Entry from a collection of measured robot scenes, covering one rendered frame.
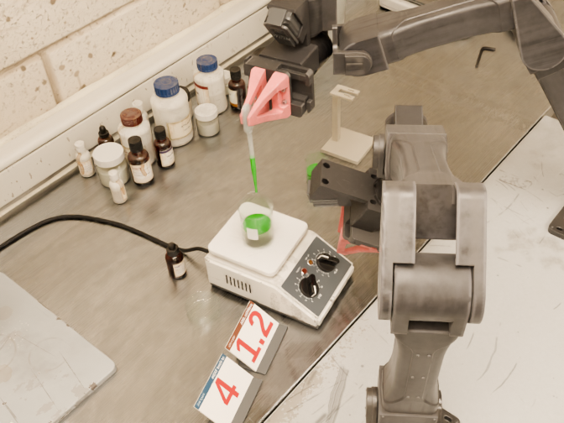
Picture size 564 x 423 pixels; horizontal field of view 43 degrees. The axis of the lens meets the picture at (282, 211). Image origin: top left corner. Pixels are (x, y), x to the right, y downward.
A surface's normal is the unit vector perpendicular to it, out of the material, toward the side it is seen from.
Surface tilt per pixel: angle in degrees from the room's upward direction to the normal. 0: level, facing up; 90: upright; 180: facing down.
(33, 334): 0
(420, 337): 98
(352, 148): 0
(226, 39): 90
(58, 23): 90
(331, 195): 103
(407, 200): 41
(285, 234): 0
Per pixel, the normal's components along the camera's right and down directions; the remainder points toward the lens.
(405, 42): 0.11, 0.61
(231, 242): -0.04, -0.71
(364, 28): -0.35, -0.68
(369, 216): -0.09, 0.84
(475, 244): -0.09, -0.08
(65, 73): 0.76, 0.43
